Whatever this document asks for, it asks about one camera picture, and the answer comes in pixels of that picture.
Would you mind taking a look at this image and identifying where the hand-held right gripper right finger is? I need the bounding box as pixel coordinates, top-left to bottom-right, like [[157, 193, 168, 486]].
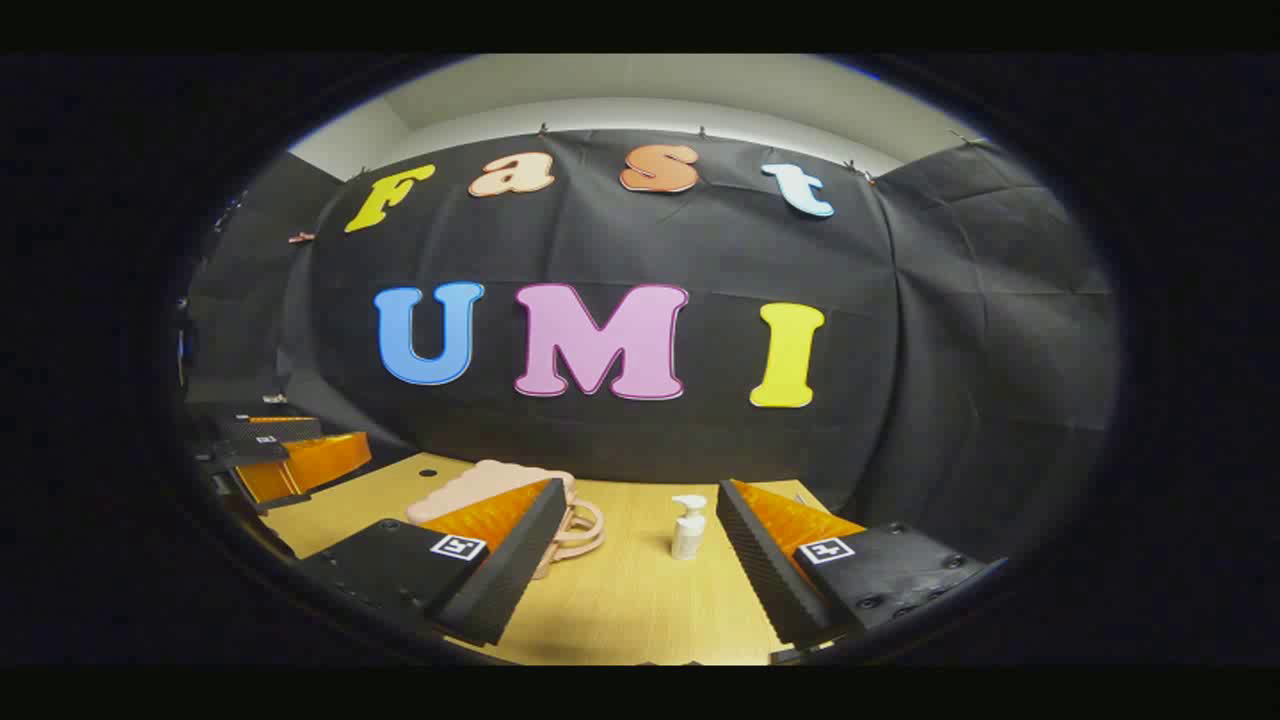
[[715, 478, 1011, 663]]

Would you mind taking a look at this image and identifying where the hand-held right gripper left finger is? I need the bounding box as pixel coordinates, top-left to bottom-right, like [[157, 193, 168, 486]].
[[298, 477, 571, 648]]

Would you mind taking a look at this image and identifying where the white pump bottle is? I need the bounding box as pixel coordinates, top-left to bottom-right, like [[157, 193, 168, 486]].
[[670, 494, 709, 561]]

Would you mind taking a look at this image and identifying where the pink suitcase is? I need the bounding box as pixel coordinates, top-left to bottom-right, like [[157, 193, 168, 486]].
[[405, 460, 607, 581]]

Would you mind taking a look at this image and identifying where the black backdrop cloth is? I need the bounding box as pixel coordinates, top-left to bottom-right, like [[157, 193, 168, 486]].
[[180, 128, 1121, 561]]

